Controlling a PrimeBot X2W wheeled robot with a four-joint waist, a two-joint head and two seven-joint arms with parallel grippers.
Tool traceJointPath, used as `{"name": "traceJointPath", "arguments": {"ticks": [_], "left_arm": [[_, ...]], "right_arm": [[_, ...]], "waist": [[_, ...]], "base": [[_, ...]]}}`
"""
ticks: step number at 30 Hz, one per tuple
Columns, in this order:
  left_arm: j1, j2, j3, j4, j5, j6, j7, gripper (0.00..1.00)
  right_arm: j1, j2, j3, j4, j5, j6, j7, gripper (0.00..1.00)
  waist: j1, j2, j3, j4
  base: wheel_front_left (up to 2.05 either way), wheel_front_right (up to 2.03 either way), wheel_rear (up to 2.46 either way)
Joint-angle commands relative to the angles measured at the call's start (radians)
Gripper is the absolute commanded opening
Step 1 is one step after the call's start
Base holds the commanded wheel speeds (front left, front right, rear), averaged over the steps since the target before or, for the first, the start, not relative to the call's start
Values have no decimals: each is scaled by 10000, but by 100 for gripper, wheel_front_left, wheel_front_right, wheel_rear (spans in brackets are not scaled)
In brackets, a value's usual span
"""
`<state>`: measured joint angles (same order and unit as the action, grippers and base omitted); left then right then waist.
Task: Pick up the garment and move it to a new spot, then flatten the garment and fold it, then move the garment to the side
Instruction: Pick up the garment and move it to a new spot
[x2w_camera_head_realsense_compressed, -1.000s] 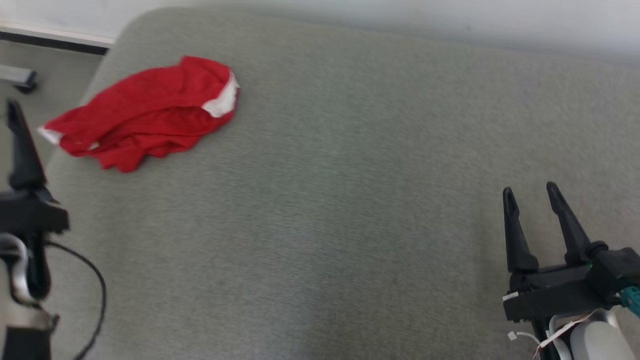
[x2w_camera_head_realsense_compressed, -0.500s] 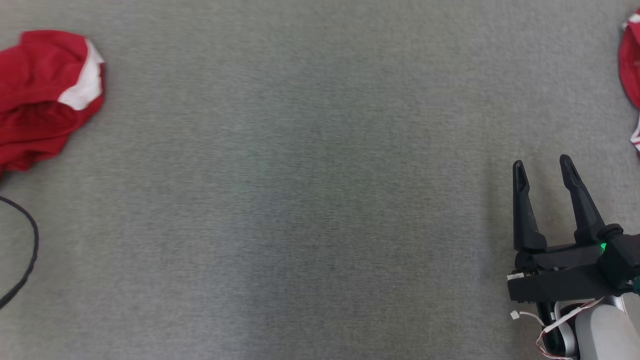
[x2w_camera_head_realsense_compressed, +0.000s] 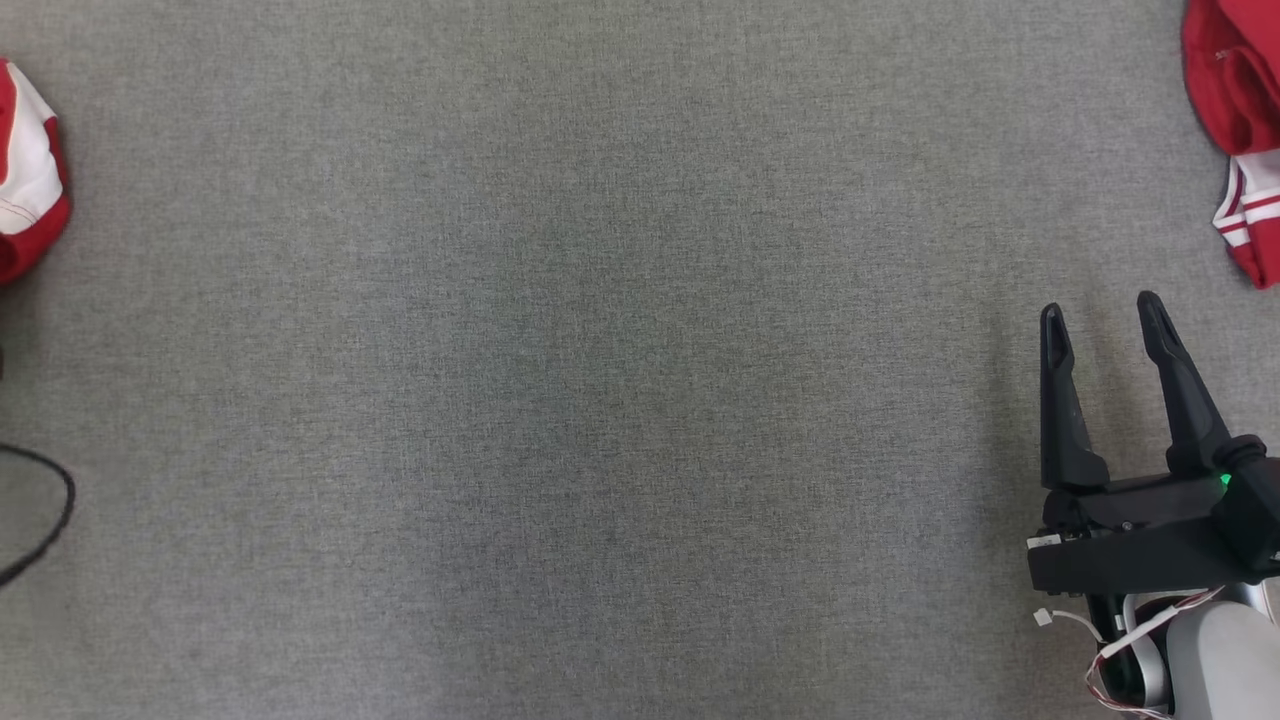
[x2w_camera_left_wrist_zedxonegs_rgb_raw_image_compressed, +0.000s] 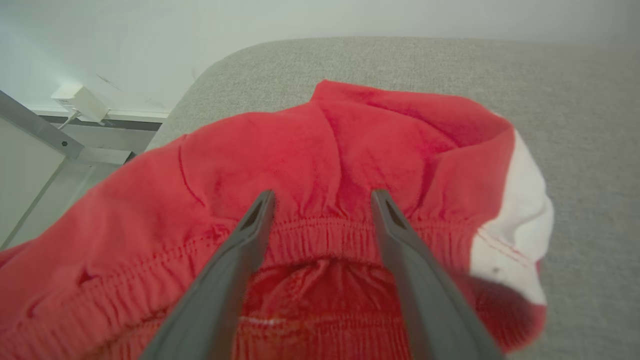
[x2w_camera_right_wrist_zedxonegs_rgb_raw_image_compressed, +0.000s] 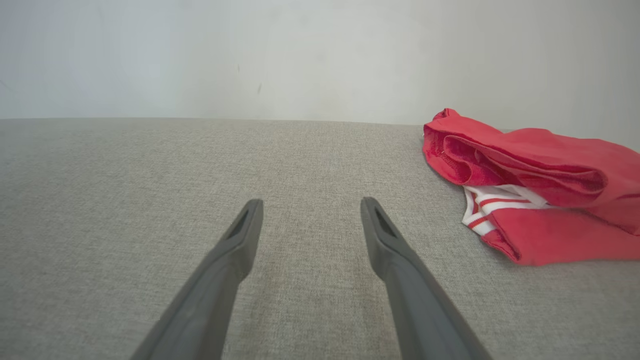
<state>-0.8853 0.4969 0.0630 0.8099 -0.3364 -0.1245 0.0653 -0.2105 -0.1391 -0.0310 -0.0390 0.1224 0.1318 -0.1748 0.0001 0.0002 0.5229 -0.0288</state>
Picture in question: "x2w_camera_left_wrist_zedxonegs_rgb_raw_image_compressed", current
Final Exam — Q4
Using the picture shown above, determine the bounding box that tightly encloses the white power adapter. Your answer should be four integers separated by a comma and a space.
51, 84, 110, 125

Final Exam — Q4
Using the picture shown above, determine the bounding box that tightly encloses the white adapter cable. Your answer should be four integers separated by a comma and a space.
56, 111, 82, 132

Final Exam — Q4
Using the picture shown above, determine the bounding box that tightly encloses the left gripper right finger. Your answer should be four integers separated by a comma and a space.
370, 188, 506, 360

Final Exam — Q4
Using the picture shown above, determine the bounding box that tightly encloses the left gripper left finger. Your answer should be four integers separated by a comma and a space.
140, 189, 277, 360

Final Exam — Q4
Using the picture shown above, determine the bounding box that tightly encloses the red Bulls shorts white stripe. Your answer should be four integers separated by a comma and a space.
0, 80, 555, 360

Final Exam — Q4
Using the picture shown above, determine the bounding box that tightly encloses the white wall baseboard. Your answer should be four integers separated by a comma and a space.
27, 104, 171, 132

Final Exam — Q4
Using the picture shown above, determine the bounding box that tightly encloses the grey metal frame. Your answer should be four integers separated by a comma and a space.
0, 90, 133, 251

